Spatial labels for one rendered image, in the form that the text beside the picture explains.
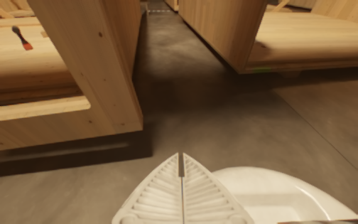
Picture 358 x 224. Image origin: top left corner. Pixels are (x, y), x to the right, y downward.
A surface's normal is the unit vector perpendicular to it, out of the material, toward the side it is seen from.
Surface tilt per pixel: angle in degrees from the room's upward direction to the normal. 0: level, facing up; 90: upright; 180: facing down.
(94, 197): 0
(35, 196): 0
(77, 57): 90
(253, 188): 0
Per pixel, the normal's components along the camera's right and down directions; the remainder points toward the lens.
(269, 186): 0.01, -0.72
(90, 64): 0.17, 0.69
